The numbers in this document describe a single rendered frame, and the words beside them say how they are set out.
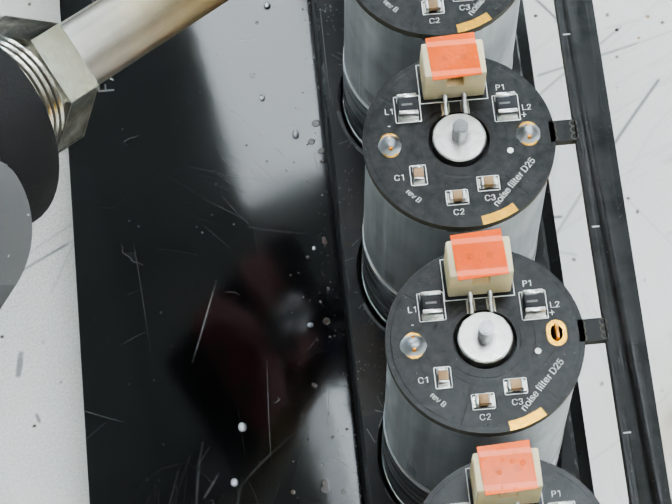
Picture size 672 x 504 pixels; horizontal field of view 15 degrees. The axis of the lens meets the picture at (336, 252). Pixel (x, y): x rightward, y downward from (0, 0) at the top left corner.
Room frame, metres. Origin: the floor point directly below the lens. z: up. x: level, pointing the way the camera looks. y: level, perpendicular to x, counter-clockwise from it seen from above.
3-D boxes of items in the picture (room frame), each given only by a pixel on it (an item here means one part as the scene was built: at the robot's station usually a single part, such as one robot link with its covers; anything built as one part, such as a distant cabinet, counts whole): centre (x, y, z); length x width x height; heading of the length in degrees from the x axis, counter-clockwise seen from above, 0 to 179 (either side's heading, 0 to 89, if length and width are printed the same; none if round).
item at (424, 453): (0.12, -0.02, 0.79); 0.02 x 0.02 x 0.05
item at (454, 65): (0.16, -0.02, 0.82); 0.01 x 0.01 x 0.01; 6
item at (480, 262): (0.13, -0.02, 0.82); 0.01 x 0.01 x 0.01; 6
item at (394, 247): (0.15, -0.02, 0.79); 0.02 x 0.02 x 0.05
